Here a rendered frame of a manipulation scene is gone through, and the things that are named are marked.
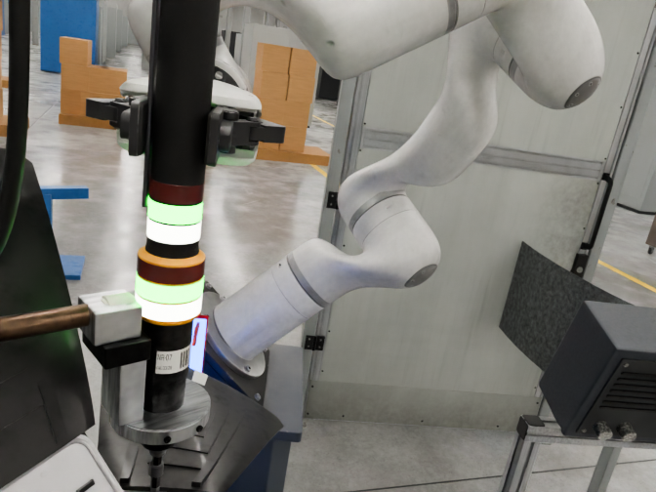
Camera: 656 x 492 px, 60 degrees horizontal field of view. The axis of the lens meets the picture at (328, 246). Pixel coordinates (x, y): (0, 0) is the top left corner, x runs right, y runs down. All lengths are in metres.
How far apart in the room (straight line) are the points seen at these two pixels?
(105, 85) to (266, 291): 8.65
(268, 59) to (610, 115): 6.39
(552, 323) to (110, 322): 2.05
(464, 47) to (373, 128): 1.37
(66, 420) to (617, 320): 0.76
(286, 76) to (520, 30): 7.79
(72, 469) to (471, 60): 0.70
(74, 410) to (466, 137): 0.64
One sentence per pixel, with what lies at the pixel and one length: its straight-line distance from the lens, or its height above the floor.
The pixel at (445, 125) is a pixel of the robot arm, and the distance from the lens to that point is 0.87.
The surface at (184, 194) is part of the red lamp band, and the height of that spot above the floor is 1.45.
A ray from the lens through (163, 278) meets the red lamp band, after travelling 0.37.
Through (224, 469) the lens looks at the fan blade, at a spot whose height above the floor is 1.18.
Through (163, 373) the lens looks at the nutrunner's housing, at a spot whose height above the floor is 1.33.
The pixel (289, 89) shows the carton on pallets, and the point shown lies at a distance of 8.49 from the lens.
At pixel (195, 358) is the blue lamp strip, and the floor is 1.13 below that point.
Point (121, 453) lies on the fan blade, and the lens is 0.57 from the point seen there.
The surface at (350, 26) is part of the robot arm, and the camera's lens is 0.60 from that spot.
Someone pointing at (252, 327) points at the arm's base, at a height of 1.07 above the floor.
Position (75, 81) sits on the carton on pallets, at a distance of 9.59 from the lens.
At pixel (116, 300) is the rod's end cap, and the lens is 0.38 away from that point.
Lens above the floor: 1.55
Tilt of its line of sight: 18 degrees down
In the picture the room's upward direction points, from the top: 9 degrees clockwise
